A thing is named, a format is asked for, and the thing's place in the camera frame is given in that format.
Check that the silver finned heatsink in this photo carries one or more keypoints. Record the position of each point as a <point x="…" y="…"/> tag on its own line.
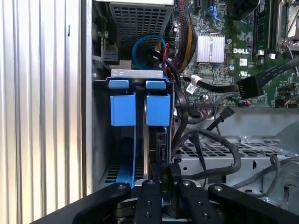
<point x="205" y="49"/>

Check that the locking lever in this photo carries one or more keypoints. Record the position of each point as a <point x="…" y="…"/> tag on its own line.
<point x="289" y="29"/>

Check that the empty blue disk carrier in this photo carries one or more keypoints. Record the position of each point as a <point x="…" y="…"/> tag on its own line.
<point x="122" y="109"/>

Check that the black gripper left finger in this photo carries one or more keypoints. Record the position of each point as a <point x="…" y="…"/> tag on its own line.
<point x="148" y="205"/>

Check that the hard disk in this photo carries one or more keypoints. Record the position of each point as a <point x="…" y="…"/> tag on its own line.
<point x="157" y="109"/>

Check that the silver metal bracket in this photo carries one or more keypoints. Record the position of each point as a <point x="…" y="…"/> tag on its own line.
<point x="137" y="73"/>

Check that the silver power supply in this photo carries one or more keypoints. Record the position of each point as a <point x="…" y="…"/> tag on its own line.
<point x="140" y="21"/>

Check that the metal drive cage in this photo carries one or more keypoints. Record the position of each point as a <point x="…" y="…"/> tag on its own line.
<point x="257" y="149"/>

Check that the green motherboard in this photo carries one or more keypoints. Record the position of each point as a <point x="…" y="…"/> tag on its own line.
<point x="243" y="35"/>

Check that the CPU socket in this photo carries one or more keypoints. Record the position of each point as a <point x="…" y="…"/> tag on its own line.
<point x="293" y="14"/>

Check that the black PC case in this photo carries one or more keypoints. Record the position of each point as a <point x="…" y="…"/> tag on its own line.
<point x="87" y="93"/>

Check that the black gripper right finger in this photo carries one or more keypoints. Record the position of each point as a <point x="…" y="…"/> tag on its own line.
<point x="194" y="205"/>

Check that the disk bay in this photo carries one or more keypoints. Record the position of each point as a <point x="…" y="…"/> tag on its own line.
<point x="99" y="140"/>

